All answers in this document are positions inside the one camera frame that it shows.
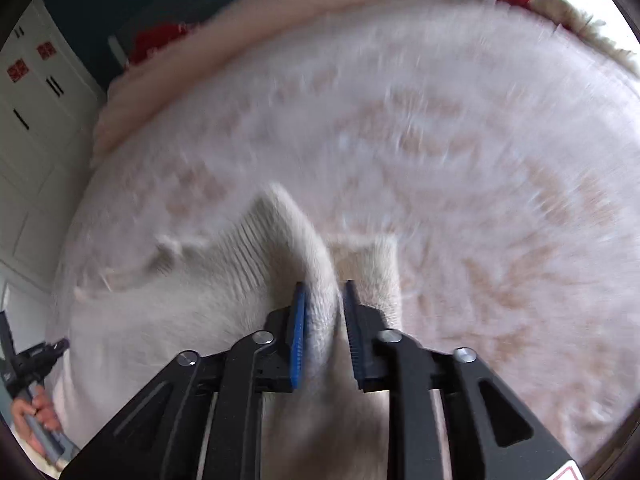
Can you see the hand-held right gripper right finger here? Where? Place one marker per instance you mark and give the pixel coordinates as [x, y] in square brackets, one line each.
[353, 335]

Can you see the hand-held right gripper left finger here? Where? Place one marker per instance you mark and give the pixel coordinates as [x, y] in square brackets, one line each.
[298, 335]

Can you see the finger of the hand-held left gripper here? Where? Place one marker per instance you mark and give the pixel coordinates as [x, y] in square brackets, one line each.
[45, 352]

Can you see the cream sweater with black hearts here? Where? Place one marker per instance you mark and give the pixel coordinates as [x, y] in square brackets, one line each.
[200, 305]

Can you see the person's left hand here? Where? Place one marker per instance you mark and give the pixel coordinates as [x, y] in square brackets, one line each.
[47, 412]

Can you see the pink butterfly printed bed blanket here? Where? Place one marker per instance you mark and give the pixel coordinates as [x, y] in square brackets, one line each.
[450, 185]

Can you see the white wardrobe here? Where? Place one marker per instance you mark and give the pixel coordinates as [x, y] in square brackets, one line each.
[35, 160]

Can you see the red paper wardrobe decal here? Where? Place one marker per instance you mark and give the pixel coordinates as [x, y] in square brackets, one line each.
[46, 50]
[17, 70]

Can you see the pink duvet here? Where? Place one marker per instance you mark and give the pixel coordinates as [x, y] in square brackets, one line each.
[250, 30]

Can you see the red cloth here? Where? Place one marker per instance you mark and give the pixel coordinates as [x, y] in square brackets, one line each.
[160, 40]

